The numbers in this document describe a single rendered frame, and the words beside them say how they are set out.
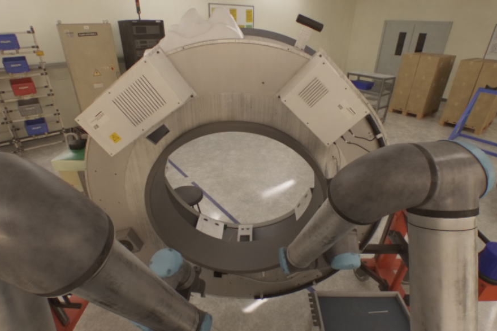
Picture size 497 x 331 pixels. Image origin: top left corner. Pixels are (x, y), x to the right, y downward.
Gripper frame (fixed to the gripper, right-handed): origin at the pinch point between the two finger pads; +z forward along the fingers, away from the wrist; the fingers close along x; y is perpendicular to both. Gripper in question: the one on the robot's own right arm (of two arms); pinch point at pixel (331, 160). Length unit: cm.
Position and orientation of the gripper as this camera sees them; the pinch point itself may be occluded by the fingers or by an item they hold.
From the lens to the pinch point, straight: 99.7
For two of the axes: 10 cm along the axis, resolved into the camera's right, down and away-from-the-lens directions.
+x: 5.8, -3.1, -7.5
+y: 8.1, 2.6, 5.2
